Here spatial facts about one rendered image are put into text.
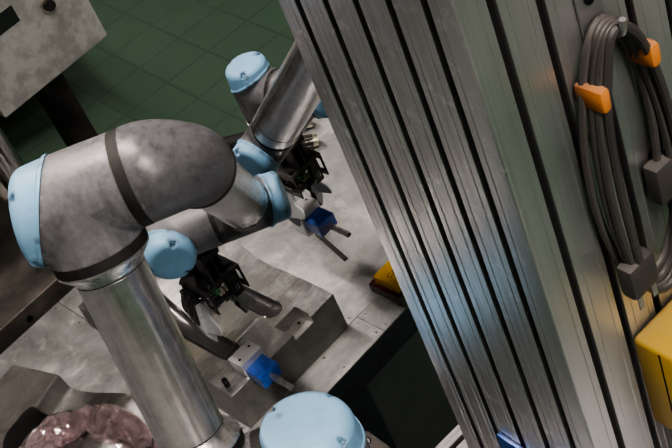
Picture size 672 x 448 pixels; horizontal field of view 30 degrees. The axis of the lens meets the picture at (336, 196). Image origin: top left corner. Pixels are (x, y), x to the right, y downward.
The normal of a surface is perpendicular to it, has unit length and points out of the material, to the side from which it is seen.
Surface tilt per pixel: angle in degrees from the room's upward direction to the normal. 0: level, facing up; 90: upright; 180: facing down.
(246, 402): 90
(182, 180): 85
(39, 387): 0
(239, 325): 2
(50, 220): 66
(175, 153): 58
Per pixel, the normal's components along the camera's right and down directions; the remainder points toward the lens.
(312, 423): -0.19, -0.75
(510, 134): 0.63, 0.34
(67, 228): 0.03, 0.40
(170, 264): 0.18, 0.60
